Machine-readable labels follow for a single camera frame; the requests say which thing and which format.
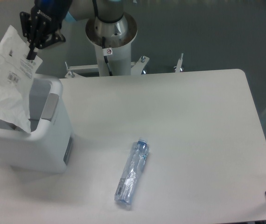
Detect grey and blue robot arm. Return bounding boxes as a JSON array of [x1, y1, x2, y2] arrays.
[[20, 0, 124, 60]]

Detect crushed clear plastic bottle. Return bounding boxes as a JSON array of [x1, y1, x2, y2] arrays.
[[114, 139, 149, 206]]

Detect white pedestal base frame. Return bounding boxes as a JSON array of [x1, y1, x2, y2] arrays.
[[64, 53, 185, 78]]

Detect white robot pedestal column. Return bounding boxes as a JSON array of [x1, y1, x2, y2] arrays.
[[85, 13, 138, 65]]

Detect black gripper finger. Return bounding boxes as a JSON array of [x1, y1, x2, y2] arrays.
[[20, 12, 38, 59], [30, 27, 66, 60]]

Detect black cable on pedestal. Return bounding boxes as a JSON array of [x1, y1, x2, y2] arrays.
[[101, 36, 113, 76]]

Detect white trash can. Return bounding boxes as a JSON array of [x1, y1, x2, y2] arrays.
[[0, 74, 74, 173]]

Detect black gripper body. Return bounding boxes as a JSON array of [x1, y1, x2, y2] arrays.
[[30, 0, 71, 35]]

